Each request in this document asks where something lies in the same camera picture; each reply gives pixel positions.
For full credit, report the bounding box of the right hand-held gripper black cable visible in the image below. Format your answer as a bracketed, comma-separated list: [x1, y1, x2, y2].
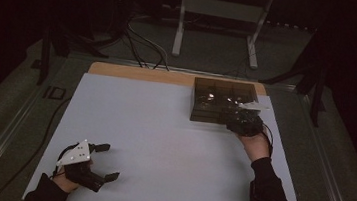
[258, 121, 278, 159]

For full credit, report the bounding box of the white metal stand frame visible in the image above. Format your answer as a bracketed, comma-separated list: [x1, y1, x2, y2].
[170, 0, 277, 72]

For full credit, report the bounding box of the dark transparent drawer box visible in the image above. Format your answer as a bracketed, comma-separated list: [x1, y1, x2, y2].
[189, 76, 265, 129]

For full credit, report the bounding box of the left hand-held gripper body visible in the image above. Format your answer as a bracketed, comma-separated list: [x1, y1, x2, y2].
[54, 136, 112, 194]

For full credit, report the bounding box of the hand-held gripper black cable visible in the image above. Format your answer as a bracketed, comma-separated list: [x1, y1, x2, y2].
[258, 121, 278, 159]
[52, 141, 79, 183]

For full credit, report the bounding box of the person's right hand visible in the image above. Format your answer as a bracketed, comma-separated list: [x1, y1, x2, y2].
[235, 129, 275, 165]

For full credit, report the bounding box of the long black floor cable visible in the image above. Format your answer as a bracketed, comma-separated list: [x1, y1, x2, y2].
[0, 89, 72, 201]

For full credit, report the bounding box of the left hand-held gripper black cable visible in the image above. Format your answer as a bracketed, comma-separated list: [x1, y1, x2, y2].
[52, 141, 79, 183]

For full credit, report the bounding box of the white board table cover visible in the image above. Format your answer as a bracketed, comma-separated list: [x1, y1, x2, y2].
[21, 66, 318, 201]

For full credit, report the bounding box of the metal floor rail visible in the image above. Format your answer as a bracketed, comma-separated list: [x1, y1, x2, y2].
[0, 49, 71, 201]
[285, 89, 357, 201]

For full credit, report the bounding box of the person's left hand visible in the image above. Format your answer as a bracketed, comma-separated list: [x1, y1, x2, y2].
[51, 156, 95, 196]

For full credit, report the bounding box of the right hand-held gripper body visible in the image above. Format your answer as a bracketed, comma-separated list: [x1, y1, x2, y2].
[224, 98, 272, 140]

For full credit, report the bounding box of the white floor cable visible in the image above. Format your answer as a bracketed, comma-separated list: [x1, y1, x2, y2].
[123, 13, 176, 71]

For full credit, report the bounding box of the black floor cable bundle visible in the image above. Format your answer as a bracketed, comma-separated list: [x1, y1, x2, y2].
[120, 28, 161, 70]

